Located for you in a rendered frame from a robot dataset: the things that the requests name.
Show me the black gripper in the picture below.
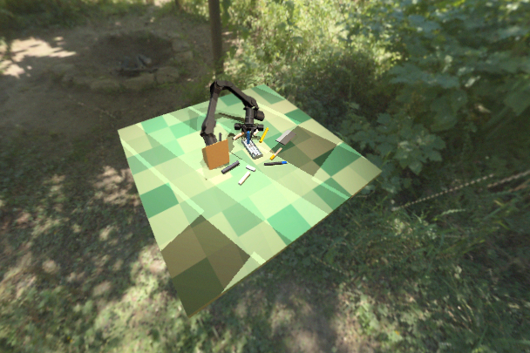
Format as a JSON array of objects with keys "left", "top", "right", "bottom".
[{"left": 234, "top": 115, "right": 264, "bottom": 139}]

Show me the grey keyboard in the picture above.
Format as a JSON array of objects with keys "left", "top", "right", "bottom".
[{"left": 241, "top": 138, "right": 262, "bottom": 160}]

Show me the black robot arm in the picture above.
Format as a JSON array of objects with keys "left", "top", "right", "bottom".
[{"left": 200, "top": 79, "right": 265, "bottom": 146}]

